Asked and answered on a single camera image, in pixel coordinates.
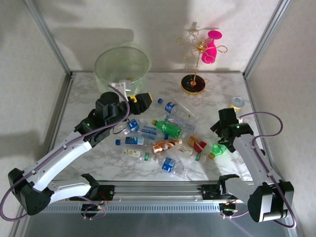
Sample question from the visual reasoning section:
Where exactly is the white-capped blue label bottle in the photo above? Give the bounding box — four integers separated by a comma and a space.
118, 118, 146, 137

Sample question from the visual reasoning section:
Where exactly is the green bottle yellow cap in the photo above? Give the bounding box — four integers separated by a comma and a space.
208, 144, 229, 160
151, 119, 183, 139

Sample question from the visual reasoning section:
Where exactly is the clear bottle pale blue label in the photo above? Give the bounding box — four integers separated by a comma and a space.
137, 124, 171, 141

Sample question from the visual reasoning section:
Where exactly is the clear bottle purple white label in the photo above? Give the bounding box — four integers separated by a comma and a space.
163, 114, 197, 132

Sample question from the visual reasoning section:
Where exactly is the red orange label drink bottle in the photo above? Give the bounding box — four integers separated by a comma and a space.
181, 132, 208, 152

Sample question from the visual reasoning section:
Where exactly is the blue-capped blue label bottle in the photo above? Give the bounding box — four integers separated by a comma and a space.
115, 136, 150, 147

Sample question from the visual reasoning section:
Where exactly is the clear unlabelled plastic bottle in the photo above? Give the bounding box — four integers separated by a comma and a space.
172, 98, 199, 120

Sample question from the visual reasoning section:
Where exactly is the copper coloured drink bottle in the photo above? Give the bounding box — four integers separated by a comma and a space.
151, 138, 184, 155

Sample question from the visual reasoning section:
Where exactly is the clear bottle orange swirl label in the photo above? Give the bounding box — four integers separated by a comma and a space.
175, 145, 207, 164

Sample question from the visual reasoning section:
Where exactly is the clear bottle green leaf label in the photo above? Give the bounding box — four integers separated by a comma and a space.
122, 148, 160, 164

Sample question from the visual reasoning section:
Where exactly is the crushed clear bottle blue label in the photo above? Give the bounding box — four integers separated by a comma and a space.
155, 157, 190, 180

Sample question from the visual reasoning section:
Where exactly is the yellow tin can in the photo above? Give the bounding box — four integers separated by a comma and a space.
231, 97, 245, 114

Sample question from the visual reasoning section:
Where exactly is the pink wine glass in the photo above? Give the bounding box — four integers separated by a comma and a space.
201, 30, 223, 64

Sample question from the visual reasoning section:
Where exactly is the small black controller board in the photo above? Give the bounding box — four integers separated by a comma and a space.
80, 203, 104, 215
219, 202, 239, 214

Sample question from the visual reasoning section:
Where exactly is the grey metal bottom panel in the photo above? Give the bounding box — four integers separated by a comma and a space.
11, 211, 303, 237

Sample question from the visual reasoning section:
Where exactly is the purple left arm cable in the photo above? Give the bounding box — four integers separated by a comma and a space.
0, 83, 131, 222

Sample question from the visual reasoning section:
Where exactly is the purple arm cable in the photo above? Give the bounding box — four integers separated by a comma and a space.
0, 83, 131, 222
221, 111, 297, 229

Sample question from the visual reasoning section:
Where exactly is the thin black left gripper wire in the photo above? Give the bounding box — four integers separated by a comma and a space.
112, 120, 130, 135

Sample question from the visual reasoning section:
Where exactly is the aluminium side rail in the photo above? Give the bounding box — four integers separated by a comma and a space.
37, 73, 76, 173
243, 73, 289, 185

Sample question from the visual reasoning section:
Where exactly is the gold wire glass rack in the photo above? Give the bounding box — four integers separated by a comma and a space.
176, 28, 228, 96

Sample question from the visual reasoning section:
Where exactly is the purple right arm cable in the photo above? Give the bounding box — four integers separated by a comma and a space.
221, 111, 297, 229

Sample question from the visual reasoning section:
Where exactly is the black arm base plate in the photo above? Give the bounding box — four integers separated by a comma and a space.
201, 184, 237, 200
93, 185, 116, 201

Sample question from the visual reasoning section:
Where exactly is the aluminium frame post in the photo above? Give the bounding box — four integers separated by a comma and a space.
243, 0, 291, 78
23, 0, 75, 77

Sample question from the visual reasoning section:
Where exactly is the slotted grey cable duct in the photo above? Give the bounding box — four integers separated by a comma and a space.
41, 203, 222, 213

